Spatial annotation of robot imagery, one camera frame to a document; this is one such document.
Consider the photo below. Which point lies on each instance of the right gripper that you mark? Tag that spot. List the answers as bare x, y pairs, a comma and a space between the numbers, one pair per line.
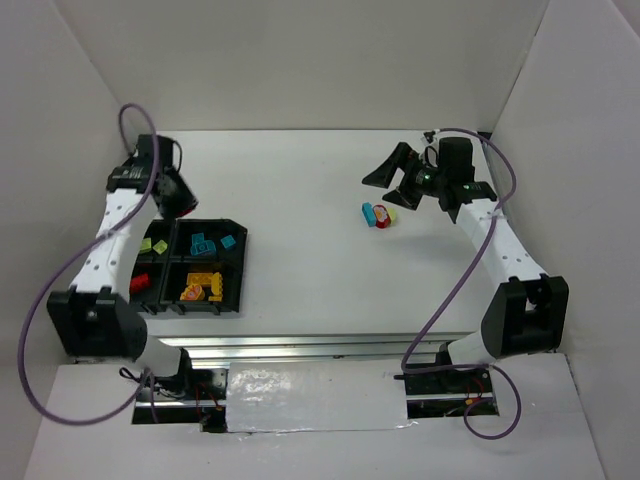
406, 176

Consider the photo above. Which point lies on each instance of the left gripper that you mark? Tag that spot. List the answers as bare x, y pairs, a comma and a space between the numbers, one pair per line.
176, 198

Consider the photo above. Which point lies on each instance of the small lime lego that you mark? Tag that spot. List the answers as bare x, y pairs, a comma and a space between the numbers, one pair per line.
160, 247

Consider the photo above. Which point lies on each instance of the small blue lego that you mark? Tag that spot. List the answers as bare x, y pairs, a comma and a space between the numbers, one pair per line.
229, 242

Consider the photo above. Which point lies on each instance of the black compartment tray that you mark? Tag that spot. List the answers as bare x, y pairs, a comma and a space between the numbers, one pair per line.
169, 271

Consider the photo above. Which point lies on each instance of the yellow lego brick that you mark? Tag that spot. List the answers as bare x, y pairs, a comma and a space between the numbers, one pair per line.
216, 287

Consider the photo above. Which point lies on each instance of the orange printed lego brick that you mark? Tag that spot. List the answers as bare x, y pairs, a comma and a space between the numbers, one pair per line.
193, 292

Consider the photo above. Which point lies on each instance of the orange L-shaped lego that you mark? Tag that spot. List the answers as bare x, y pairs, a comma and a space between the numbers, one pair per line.
199, 278

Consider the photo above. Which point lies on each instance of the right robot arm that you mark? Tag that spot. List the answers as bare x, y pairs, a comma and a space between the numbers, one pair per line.
527, 312

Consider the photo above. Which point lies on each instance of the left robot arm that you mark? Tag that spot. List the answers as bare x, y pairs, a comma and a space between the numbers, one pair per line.
93, 317

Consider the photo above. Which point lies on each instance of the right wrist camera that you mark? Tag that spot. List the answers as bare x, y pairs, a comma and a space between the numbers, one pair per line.
431, 143

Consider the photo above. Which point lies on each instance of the aluminium front rail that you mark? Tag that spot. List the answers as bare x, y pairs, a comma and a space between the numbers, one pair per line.
288, 347

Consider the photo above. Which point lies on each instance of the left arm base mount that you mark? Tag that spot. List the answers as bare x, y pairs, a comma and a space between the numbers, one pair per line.
201, 404

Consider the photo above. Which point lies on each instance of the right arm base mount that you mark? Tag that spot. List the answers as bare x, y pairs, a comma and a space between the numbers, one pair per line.
448, 394

